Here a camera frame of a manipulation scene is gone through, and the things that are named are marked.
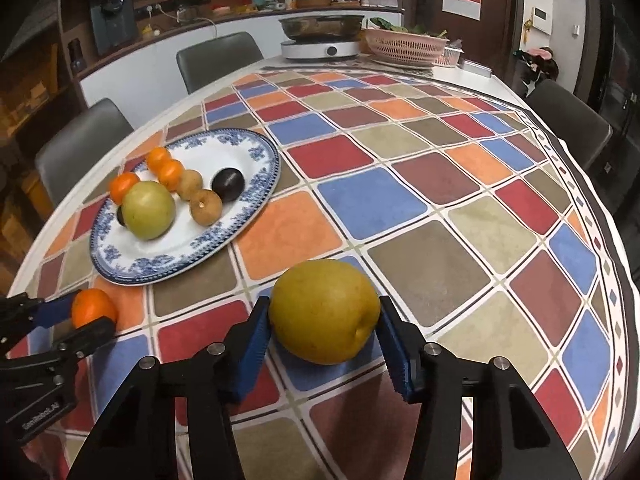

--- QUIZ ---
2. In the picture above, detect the near grey chair left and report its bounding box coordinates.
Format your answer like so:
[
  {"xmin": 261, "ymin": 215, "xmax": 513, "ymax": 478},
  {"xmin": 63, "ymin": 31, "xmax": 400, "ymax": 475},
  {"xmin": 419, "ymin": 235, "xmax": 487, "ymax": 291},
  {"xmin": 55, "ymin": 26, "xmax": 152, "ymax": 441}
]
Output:
[{"xmin": 35, "ymin": 99, "xmax": 134, "ymax": 206}]

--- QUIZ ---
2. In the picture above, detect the small orange tangerine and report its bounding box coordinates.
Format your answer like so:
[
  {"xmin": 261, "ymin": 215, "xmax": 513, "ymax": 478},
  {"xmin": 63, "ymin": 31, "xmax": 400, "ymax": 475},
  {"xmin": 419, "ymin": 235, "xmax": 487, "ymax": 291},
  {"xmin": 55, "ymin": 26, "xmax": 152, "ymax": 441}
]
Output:
[
  {"xmin": 145, "ymin": 146, "xmax": 171, "ymax": 174},
  {"xmin": 157, "ymin": 158, "xmax": 184, "ymax": 192}
]

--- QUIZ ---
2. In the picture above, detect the grey chair right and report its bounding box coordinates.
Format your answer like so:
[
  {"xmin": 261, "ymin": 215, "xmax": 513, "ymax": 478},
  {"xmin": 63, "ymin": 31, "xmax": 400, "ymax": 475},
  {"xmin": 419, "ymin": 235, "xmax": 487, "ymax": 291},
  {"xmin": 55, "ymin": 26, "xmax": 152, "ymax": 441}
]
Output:
[{"xmin": 525, "ymin": 79, "xmax": 613, "ymax": 170}]

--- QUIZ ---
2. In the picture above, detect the green yellow pear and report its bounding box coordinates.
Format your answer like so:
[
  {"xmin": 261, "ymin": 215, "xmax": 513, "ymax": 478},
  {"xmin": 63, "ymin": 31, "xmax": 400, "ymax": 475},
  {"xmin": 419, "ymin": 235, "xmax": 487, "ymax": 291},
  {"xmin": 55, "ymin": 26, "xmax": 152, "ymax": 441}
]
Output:
[{"xmin": 122, "ymin": 181, "xmax": 176, "ymax": 240}]

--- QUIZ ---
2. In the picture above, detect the far grey chair left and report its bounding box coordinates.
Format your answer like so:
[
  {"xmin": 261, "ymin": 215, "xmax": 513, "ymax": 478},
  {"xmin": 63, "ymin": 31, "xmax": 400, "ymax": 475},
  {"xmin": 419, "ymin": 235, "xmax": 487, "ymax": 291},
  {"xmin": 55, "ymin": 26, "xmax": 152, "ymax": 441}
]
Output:
[{"xmin": 176, "ymin": 32, "xmax": 264, "ymax": 94}]

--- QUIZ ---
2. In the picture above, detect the large orange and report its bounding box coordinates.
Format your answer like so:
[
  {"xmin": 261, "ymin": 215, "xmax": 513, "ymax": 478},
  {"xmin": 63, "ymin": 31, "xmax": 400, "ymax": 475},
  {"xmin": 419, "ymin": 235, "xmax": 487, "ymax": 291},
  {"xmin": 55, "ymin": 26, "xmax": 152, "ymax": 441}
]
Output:
[{"xmin": 70, "ymin": 288, "xmax": 118, "ymax": 328}]

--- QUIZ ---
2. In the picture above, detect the colourful checkered tablecloth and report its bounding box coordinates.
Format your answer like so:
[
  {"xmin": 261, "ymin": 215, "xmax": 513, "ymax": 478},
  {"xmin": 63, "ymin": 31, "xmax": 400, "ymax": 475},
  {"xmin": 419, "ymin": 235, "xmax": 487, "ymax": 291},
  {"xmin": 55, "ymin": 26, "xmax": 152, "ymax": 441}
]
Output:
[{"xmin": 13, "ymin": 67, "xmax": 639, "ymax": 479}]

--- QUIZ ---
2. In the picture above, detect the dark purple plum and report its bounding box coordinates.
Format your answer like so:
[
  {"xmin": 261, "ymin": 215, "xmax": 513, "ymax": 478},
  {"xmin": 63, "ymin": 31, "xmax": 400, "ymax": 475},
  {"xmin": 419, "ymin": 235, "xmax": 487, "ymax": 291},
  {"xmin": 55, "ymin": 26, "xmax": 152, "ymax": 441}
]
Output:
[{"xmin": 116, "ymin": 205, "xmax": 126, "ymax": 228}]

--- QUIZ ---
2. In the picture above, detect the brown kiwi fruit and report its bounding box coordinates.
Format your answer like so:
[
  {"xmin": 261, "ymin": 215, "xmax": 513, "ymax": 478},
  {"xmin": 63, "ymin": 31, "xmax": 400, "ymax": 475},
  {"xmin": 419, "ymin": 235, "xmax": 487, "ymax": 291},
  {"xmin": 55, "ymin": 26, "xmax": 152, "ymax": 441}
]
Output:
[
  {"xmin": 176, "ymin": 169, "xmax": 203, "ymax": 202},
  {"xmin": 190, "ymin": 188, "xmax": 224, "ymax": 226}
]

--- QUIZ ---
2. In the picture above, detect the stainless steel pot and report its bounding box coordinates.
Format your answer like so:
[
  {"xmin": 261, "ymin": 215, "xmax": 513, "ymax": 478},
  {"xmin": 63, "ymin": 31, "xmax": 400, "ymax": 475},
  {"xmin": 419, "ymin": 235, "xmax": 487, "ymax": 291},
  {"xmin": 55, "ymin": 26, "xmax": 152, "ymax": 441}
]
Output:
[{"xmin": 280, "ymin": 14, "xmax": 364, "ymax": 42}]

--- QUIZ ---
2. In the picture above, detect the white induction cooker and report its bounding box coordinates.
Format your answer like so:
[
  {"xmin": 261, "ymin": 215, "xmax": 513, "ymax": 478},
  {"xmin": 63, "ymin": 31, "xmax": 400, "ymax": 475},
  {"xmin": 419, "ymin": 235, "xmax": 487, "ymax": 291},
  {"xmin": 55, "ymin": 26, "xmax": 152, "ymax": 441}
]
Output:
[{"xmin": 281, "ymin": 40, "xmax": 360, "ymax": 62}]

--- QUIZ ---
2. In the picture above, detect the white kitchen counter cabinet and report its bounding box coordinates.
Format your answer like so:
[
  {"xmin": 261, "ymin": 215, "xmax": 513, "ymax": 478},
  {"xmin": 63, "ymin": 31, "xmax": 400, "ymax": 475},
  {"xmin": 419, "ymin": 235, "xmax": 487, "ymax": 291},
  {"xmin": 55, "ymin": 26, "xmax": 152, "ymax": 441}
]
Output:
[{"xmin": 77, "ymin": 6, "xmax": 407, "ymax": 131}]

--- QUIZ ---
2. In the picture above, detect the black water dispenser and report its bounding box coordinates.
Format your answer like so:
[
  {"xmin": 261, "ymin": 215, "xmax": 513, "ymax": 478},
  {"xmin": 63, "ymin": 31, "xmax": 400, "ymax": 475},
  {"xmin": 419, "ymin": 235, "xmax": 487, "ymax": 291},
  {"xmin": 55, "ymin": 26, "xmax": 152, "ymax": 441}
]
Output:
[{"xmin": 90, "ymin": 0, "xmax": 139, "ymax": 56}]

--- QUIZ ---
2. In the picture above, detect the pink basket with greens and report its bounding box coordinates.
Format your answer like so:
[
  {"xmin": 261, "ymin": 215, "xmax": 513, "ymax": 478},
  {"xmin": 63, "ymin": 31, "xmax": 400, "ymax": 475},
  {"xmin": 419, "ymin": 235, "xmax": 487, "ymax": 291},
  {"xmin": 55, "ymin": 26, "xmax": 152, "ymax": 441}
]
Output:
[{"xmin": 363, "ymin": 18, "xmax": 448, "ymax": 66}]

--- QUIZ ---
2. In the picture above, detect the grey chair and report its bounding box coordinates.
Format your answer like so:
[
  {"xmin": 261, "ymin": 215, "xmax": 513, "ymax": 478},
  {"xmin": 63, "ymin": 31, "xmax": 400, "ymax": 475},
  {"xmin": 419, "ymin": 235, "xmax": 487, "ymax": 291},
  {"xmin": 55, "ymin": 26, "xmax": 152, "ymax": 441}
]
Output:
[
  {"xmin": 525, "ymin": 79, "xmax": 613, "ymax": 170},
  {"xmin": 35, "ymin": 99, "xmax": 134, "ymax": 206},
  {"xmin": 176, "ymin": 32, "xmax": 264, "ymax": 94}
]

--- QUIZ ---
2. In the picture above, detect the dark wooden door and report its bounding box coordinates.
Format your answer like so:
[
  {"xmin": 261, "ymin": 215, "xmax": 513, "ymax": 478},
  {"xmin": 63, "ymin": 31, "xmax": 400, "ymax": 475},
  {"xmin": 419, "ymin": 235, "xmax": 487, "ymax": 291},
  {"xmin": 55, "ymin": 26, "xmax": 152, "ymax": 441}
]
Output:
[{"xmin": 402, "ymin": 0, "xmax": 524, "ymax": 80}]

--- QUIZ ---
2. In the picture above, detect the blue white porcelain plate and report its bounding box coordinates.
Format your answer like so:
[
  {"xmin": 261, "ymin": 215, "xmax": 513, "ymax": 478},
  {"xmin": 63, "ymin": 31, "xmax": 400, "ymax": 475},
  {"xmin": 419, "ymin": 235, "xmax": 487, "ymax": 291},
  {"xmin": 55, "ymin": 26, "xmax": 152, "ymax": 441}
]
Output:
[{"xmin": 90, "ymin": 128, "xmax": 281, "ymax": 286}]

